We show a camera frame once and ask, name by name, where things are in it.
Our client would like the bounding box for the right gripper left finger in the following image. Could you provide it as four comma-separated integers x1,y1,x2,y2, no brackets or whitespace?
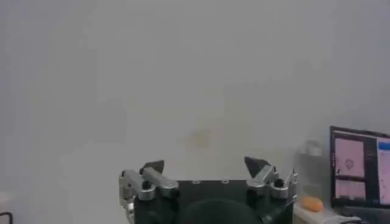
118,159,180,208

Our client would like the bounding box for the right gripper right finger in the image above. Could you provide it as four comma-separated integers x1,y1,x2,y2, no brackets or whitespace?
244,155,299,200

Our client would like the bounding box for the small orange object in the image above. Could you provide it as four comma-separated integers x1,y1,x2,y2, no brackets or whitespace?
300,195,325,212

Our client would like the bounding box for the black laptop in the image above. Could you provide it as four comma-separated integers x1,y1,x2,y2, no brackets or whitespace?
329,125,390,224

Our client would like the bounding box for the black cable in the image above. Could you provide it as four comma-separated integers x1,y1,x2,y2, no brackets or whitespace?
0,211,14,224

